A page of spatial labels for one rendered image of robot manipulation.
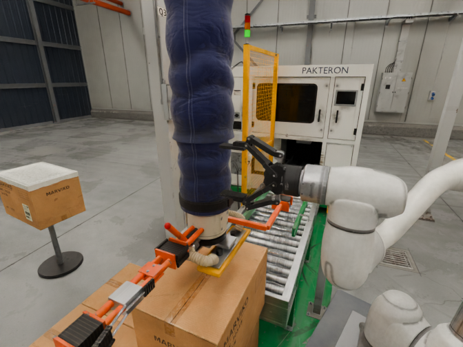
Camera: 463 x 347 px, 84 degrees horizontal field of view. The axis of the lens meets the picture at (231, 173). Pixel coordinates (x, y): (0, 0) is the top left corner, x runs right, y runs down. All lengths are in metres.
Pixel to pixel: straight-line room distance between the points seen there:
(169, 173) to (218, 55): 1.78
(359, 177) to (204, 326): 0.79
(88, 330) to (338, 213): 0.64
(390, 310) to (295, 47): 9.44
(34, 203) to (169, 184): 1.08
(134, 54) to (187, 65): 11.92
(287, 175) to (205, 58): 0.47
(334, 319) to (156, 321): 0.81
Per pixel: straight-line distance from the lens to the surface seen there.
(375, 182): 0.59
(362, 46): 10.08
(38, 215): 2.66
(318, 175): 0.60
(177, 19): 0.92
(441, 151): 4.23
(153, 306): 1.22
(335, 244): 0.63
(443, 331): 1.17
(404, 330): 1.21
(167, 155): 2.48
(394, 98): 9.95
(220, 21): 0.91
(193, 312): 1.17
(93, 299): 1.94
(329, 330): 1.42
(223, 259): 1.10
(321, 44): 10.06
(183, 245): 0.98
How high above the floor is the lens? 1.81
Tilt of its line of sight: 20 degrees down
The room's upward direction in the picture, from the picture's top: straight up
